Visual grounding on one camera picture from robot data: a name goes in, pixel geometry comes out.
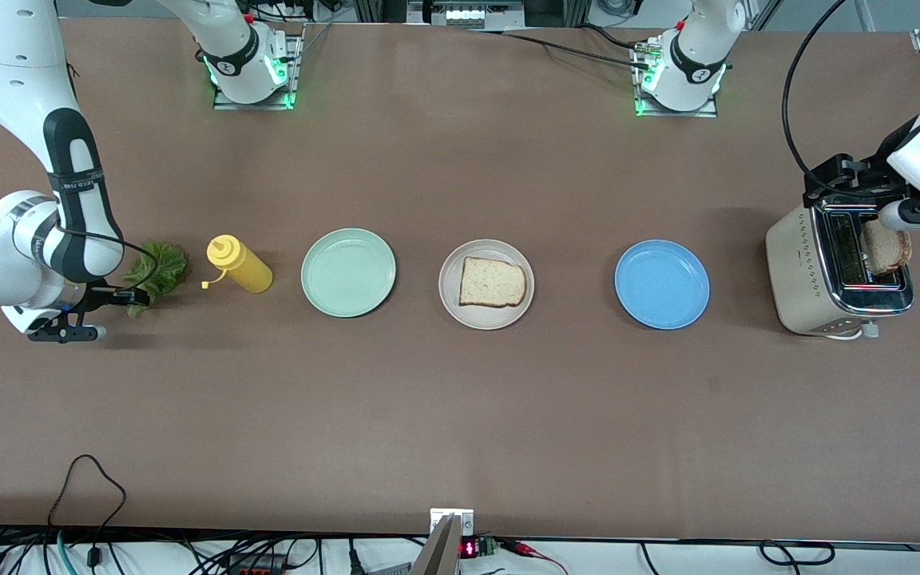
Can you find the red clip wires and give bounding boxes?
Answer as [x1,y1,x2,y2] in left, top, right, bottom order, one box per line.
[498,539,569,575]

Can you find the blue plate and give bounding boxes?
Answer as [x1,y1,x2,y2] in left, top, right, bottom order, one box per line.
[614,240,711,331]

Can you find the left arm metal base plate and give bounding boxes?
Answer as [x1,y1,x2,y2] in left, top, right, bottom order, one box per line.
[632,38,721,119]

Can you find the grey camera pole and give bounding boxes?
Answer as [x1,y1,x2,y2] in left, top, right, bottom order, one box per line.
[410,515,462,575]

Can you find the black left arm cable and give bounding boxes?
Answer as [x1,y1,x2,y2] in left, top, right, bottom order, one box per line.
[782,0,848,180]

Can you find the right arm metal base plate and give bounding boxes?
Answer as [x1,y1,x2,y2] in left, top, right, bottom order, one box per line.
[212,22,306,111]

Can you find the mint green plate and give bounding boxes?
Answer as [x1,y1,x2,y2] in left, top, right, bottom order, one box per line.
[301,228,397,319]

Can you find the black oval cable loop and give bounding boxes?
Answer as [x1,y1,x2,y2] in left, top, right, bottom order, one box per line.
[759,541,836,566]

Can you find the toasted bread slice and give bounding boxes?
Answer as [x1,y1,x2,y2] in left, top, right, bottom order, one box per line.
[458,256,527,308]
[862,220,914,277]

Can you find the small metal mounting bracket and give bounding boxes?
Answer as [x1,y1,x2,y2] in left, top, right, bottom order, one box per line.
[430,508,475,536]

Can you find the yellow mustard squeeze bottle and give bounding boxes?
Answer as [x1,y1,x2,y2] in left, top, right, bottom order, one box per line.
[200,235,274,295]

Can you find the short black table cable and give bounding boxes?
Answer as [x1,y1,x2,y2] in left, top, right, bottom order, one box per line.
[576,22,652,53]

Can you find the thin black looped cable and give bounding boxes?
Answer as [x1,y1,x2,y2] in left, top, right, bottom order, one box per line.
[46,454,128,569]

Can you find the teal cable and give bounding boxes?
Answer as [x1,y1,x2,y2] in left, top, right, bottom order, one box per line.
[55,529,79,575]

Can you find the cream and chrome toaster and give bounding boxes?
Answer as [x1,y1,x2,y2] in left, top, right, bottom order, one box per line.
[765,200,916,342]

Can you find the long black table cable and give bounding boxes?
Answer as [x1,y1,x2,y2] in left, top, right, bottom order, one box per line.
[466,28,656,73]

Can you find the thin grey cable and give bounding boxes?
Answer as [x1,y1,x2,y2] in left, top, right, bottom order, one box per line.
[288,20,337,65]

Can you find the black box with white lights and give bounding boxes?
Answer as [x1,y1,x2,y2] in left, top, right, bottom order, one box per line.
[406,0,526,26]

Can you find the green lettuce leaf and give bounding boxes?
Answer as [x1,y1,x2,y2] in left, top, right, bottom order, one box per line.
[121,241,188,318]

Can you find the beige plate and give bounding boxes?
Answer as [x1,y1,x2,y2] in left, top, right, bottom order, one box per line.
[438,239,535,331]

